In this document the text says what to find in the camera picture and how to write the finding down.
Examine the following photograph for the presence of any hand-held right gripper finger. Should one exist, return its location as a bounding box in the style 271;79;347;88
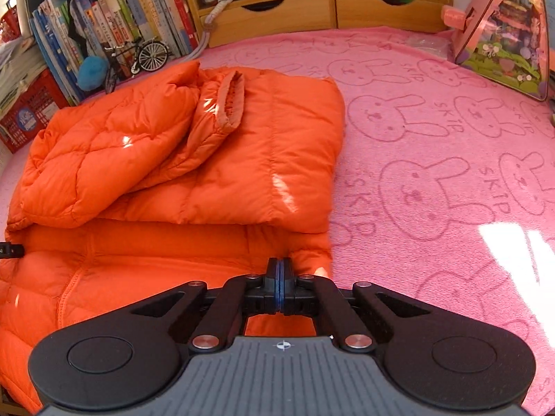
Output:
283;259;432;352
130;258;282;353

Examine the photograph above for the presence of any orange puffer jacket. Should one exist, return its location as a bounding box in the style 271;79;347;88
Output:
0;60;347;415

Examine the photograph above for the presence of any red plastic crate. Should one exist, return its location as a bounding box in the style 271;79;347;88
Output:
0;68;72;155

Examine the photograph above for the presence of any stack of papers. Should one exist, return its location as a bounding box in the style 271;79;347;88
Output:
0;37;49;116

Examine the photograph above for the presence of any pink bunny-print blanket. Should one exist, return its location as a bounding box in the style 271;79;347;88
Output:
0;26;555;416

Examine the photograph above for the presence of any black miniature bicycle model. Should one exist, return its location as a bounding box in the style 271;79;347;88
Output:
103;37;172;95

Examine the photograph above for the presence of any row of thick books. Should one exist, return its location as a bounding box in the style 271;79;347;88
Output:
30;0;200;105

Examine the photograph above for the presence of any wooden desk organizer with drawers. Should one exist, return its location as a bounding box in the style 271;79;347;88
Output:
186;0;456;48

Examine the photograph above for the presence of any clear plastic wrapper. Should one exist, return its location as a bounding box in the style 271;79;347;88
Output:
407;35;456;60

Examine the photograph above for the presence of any pink triangular toy house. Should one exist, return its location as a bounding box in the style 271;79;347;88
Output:
442;0;551;103

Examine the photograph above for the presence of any white charging cable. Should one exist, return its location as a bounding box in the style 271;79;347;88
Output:
191;0;235;62

